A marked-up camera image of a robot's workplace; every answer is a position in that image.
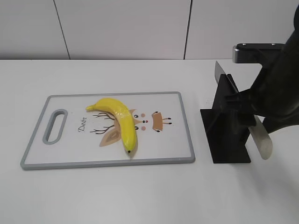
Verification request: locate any white-handled kitchen knife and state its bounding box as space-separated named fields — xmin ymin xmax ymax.
xmin=214 ymin=61 xmax=273 ymax=160

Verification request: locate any yellow plastic banana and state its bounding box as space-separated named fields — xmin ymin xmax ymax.
xmin=86 ymin=98 xmax=137 ymax=154

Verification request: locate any white deer cutting board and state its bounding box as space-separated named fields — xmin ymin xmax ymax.
xmin=20 ymin=91 xmax=195 ymax=170

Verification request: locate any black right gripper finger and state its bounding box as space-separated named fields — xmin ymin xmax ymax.
xmin=263 ymin=115 xmax=299 ymax=133
xmin=225 ymin=90 xmax=256 ymax=127

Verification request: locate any black knife stand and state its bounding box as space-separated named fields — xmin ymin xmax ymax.
xmin=200 ymin=74 xmax=256 ymax=163

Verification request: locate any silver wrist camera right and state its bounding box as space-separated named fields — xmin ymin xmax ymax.
xmin=233 ymin=43 xmax=284 ymax=65

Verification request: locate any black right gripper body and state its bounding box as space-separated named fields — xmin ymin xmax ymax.
xmin=248 ymin=8 xmax=299 ymax=120

